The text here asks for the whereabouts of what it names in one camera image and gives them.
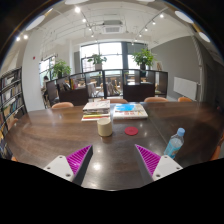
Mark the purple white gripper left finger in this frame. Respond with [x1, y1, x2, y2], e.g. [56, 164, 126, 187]
[44, 145, 93, 185]

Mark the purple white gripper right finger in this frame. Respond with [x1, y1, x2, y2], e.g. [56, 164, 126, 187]
[135, 145, 182, 183]

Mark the clear plastic water bottle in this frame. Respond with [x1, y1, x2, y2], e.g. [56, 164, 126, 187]
[164, 128, 185, 159]

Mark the red round coaster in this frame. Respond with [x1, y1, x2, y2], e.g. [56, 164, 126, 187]
[125, 127, 138, 136]

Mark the beige cylindrical cup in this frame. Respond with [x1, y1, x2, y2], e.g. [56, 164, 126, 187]
[97, 118, 112, 137]

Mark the stack of books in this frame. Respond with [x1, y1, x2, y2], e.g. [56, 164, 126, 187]
[82, 100, 110, 121]

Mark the blue white picture book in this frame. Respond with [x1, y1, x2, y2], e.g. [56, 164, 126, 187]
[113, 103, 148, 119]

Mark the orange chair back left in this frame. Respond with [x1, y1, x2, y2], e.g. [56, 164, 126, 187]
[52, 102, 74, 109]

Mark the orange chair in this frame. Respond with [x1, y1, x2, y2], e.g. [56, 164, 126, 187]
[144, 97, 169, 102]
[52, 102, 74, 109]
[178, 97, 192, 102]
[101, 98, 128, 104]

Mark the orange chair right edge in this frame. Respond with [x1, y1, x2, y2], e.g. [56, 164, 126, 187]
[210, 135, 224, 161]

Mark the orange chair back right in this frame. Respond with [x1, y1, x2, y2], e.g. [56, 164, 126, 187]
[144, 97, 169, 102]

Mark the orange chair far right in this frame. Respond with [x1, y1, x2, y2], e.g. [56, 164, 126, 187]
[178, 97, 192, 102]

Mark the orange chair back middle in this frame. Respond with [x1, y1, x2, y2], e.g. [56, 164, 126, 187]
[101, 98, 128, 104]

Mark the dark open shelf divider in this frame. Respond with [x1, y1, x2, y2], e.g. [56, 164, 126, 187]
[46, 69, 168, 106]

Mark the potted plant left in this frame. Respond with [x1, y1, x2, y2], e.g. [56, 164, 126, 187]
[52, 60, 71, 78]

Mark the potted plant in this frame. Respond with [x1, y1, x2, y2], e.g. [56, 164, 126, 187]
[133, 48, 155, 70]
[52, 60, 71, 78]
[88, 54, 107, 71]

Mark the tall bookshelf with books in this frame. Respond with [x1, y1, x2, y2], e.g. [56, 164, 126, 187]
[0, 68, 27, 161]

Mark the potted plant right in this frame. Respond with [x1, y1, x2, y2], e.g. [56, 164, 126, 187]
[133, 48, 155, 70]

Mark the potted plant middle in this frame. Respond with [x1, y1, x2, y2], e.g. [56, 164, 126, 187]
[88, 54, 107, 71]

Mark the ceiling air conditioner unit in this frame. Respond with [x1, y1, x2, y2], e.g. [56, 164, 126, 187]
[102, 20, 123, 34]

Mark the white wall radiator panel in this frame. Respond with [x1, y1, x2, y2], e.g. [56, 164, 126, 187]
[173, 77, 198, 100]

